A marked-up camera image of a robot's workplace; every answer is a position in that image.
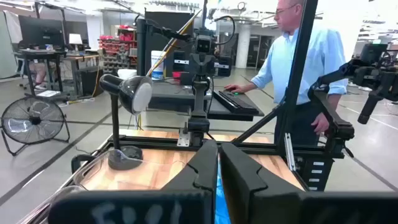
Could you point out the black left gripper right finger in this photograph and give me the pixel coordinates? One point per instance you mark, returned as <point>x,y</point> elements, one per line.
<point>280,208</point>

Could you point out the black keyboard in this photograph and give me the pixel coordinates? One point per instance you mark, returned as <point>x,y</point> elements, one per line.
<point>234,102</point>

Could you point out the black aluminium table frame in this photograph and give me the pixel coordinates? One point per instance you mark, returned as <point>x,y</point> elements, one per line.
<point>300,62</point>

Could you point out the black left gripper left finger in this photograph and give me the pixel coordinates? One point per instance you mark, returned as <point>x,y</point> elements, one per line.
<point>140,208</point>

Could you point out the white pot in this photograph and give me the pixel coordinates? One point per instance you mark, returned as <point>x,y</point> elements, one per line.
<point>127,74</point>

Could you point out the person's hand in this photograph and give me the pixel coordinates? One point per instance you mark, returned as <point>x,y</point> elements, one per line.
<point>233,88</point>
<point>320,123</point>

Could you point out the person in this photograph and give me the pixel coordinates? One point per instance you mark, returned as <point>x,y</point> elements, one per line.
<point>40,74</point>
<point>326,56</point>

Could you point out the white pillar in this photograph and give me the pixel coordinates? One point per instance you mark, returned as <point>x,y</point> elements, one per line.
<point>242,46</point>

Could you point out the red parts bin shelf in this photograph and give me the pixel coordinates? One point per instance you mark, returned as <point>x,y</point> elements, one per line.
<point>116,46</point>

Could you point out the clear plastic bin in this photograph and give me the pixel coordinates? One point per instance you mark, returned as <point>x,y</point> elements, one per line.
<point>102,180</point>
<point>34,214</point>

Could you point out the black box white labels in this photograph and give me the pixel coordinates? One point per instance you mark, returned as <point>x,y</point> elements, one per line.
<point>328,174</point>

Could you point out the large black monitor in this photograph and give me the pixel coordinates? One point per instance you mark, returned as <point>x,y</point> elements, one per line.
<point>158,21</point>

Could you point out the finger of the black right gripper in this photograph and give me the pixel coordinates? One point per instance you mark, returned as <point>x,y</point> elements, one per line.
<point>370,109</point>

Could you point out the wooden work table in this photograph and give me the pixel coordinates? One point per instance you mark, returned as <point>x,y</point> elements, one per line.
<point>82,57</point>

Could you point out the black work desk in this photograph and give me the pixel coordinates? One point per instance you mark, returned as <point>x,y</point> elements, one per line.
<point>40,55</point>

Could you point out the black standing desk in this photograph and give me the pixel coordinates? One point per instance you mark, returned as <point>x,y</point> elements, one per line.
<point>174,96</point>

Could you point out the black desk lamp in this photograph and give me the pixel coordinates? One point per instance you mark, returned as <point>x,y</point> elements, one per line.
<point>115,124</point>

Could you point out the blue sponge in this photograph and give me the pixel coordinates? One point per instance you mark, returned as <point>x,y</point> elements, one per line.
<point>222,205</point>

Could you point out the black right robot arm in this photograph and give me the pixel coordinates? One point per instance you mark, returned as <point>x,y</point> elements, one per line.
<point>329,110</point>

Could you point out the white bucket blue label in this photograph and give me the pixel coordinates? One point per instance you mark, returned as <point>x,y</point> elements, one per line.
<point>158,62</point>

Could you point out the black monitor pole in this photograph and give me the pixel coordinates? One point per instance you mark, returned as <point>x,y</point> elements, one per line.
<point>141,46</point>

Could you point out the black floor fan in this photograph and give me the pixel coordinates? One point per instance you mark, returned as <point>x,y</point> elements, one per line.
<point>35,119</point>

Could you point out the black computer monitor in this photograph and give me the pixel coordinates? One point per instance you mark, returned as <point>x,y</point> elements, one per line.
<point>40,31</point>

